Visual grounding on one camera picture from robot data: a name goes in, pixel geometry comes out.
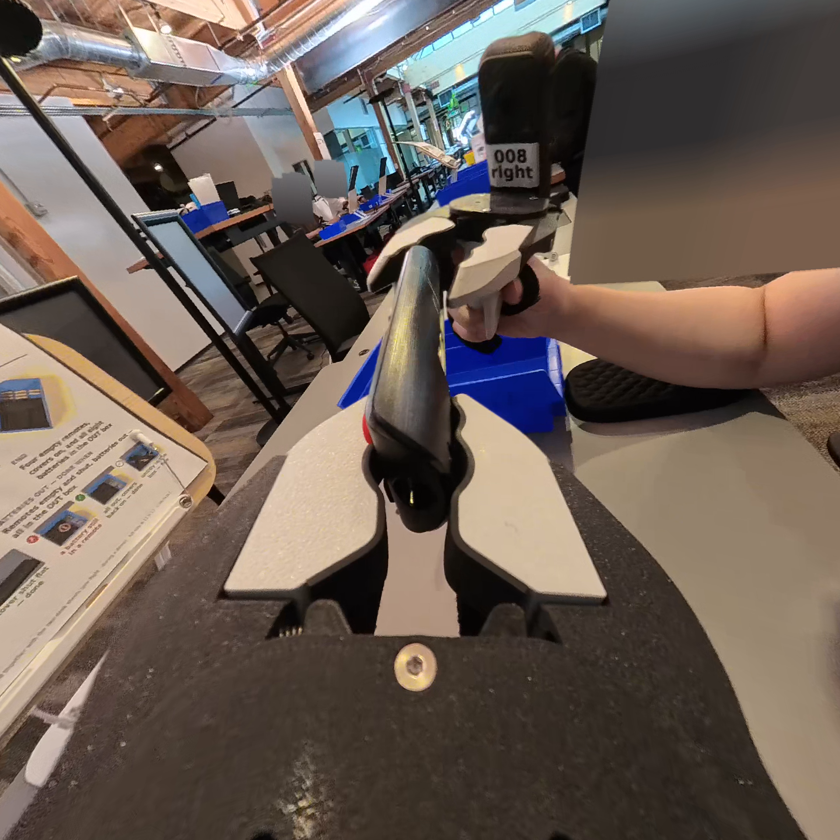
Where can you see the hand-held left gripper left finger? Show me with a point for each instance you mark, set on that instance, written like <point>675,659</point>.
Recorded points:
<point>295,538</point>

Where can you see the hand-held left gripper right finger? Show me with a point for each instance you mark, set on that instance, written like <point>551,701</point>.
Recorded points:
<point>525,525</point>

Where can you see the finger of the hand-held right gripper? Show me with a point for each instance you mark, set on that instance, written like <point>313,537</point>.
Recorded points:
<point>492,263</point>
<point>407,250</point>

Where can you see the black remote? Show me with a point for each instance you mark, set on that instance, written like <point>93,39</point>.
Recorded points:
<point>414,381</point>

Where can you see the person's right forearm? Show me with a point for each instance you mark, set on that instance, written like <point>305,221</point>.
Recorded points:
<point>696,328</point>

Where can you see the person's right hand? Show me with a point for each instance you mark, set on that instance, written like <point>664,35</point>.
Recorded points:
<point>551,309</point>

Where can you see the black office chair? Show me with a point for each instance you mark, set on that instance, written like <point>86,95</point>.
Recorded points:
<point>575,118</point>
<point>315,295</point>

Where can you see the blue storage box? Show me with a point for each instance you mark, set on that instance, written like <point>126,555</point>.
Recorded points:
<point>205,217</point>
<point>462,184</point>

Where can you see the blue plastic bin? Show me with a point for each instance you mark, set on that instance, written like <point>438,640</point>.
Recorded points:
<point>505,381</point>

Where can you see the wooden background desk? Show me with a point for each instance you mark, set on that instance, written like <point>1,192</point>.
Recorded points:
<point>223,223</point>

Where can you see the black display panel stand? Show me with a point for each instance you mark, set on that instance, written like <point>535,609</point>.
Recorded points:
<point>197,269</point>

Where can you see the instruction sheet on stand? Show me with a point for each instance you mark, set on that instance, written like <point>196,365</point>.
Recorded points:
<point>79,512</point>

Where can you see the black floor sign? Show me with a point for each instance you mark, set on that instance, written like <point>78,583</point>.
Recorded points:
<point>72,335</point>

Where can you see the black pole stand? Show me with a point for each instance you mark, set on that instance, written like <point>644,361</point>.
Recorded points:
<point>105,197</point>

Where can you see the wooden pillar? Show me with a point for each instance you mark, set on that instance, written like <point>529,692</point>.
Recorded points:
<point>79,282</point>

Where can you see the silver air duct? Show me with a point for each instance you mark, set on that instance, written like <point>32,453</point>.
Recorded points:
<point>145,53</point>

